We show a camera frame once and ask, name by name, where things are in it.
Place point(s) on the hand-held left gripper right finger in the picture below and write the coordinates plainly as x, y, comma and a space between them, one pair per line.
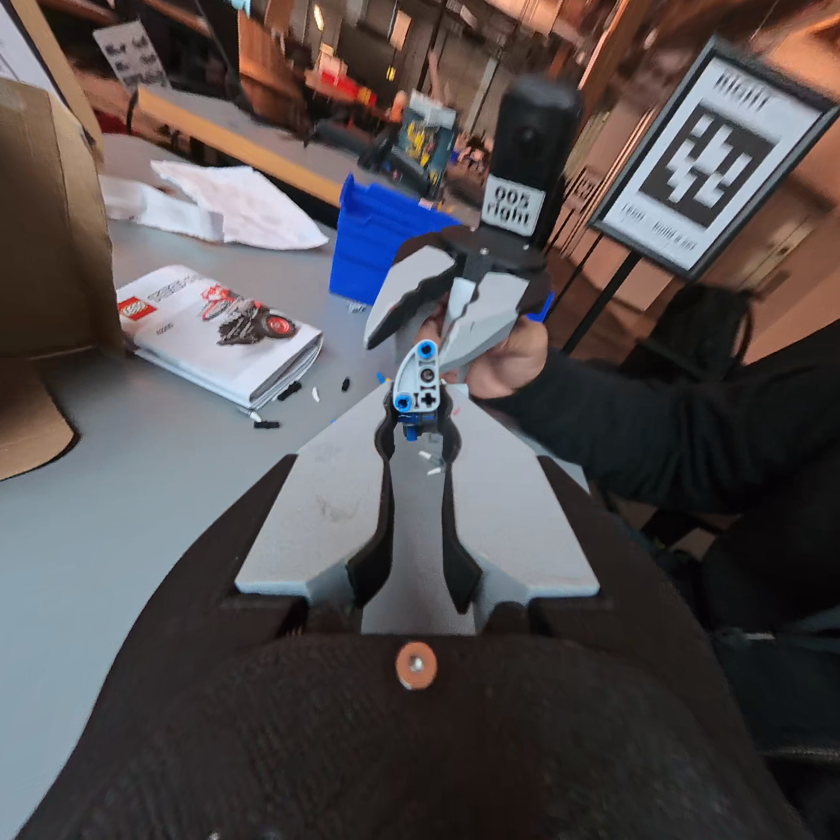
518, 518

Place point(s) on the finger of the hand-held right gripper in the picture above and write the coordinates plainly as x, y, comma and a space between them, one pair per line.
410, 289
489, 308

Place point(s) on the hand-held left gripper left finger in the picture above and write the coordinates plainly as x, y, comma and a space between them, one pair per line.
315, 518

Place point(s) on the grey lego panel subassembly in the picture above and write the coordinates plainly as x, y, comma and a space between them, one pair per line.
423, 377

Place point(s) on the person's right forearm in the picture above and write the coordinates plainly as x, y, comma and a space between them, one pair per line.
656, 426

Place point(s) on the long black lego pin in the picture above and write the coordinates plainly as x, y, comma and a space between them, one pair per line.
289, 390

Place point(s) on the printed cardboard lego box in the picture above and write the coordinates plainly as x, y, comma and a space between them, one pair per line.
46, 229

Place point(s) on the person's right hand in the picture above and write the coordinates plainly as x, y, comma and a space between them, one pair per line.
512, 361

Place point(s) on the blue plastic bin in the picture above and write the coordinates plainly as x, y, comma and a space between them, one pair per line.
374, 236

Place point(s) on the colourful toy box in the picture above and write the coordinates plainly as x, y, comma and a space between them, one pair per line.
426, 138

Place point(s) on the framed marker sign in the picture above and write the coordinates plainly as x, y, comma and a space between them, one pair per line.
715, 157

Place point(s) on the white instruction booklet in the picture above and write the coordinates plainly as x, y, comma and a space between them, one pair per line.
216, 334

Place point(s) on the white paper sheets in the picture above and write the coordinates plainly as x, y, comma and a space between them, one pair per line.
223, 203

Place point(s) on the black chair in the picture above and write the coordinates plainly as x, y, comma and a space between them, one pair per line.
695, 321

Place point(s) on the long background table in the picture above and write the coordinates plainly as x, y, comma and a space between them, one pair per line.
229, 131

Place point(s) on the white sign black text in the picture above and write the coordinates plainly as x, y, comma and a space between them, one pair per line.
131, 56

